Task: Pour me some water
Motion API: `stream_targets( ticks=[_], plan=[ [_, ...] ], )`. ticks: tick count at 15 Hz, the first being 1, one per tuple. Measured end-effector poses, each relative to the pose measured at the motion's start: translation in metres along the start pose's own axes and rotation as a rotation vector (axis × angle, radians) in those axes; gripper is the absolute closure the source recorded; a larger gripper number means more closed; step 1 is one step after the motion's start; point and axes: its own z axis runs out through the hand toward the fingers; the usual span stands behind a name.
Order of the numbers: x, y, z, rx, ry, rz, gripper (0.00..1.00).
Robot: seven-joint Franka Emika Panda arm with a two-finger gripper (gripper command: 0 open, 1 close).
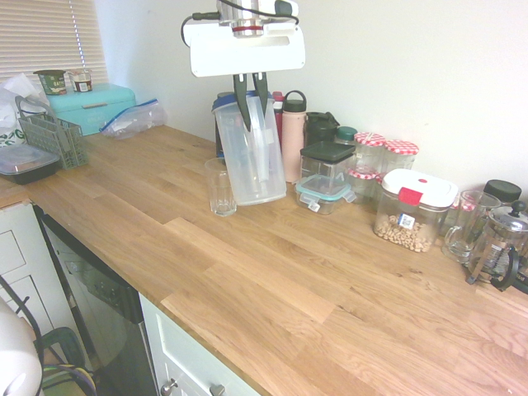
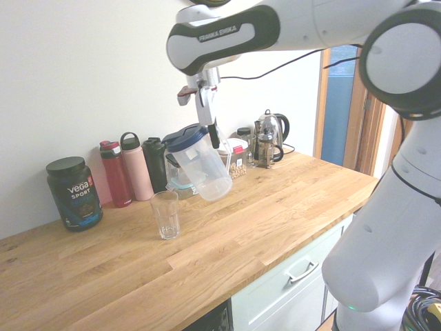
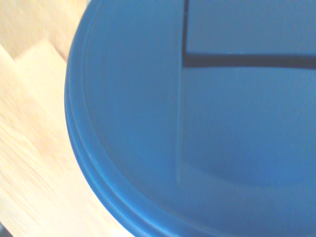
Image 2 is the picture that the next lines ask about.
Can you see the jar with black lid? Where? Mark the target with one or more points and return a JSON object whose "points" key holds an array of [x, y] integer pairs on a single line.
{"points": [[243, 131]]}

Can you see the black shaker bottle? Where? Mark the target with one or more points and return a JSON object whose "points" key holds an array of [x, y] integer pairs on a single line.
{"points": [[155, 165]]}

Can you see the black dishwasher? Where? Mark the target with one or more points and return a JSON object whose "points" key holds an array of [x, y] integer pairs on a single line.
{"points": [[210, 319]]}

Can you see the glass container with teal lid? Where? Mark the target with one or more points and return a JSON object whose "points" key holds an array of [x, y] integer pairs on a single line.
{"points": [[182, 188]]}

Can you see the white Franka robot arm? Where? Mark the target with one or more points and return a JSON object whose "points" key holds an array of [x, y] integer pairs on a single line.
{"points": [[379, 224]]}

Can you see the glass french press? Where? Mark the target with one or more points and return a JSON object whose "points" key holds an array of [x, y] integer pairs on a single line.
{"points": [[267, 148]]}

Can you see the black Vega protein tub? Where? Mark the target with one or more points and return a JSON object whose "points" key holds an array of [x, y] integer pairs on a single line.
{"points": [[74, 196]]}

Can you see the clear glass mug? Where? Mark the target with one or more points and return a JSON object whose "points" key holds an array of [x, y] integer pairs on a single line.
{"points": [[249, 151]]}

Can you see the clear drinking glass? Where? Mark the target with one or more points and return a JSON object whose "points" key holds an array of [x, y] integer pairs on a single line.
{"points": [[166, 217]]}

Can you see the white lid container with nuts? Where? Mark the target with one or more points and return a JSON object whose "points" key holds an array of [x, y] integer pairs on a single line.
{"points": [[237, 162]]}

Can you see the square container with black lid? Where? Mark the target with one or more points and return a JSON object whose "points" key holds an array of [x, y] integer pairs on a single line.
{"points": [[171, 169]]}

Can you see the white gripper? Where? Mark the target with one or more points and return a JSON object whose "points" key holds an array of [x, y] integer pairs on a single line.
{"points": [[206, 105]]}

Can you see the white cabinet front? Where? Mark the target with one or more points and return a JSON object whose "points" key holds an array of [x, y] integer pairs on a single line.
{"points": [[286, 293]]}

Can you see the steel electric kettle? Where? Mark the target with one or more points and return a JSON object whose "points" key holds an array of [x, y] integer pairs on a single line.
{"points": [[280, 131]]}

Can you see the wooden door frame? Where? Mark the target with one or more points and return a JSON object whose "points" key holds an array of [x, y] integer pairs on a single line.
{"points": [[358, 138]]}

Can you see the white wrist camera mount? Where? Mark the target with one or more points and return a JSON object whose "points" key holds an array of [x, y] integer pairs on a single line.
{"points": [[186, 94]]}

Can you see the clear pitcher with blue lid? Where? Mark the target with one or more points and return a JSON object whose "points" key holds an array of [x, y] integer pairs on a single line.
{"points": [[203, 169]]}

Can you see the blue door panel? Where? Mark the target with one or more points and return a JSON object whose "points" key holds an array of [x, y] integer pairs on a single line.
{"points": [[339, 113]]}

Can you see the red water bottle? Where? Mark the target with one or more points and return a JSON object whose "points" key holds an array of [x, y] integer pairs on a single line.
{"points": [[115, 176]]}

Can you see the pink water bottle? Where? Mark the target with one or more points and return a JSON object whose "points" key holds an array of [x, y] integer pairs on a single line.
{"points": [[138, 172]]}

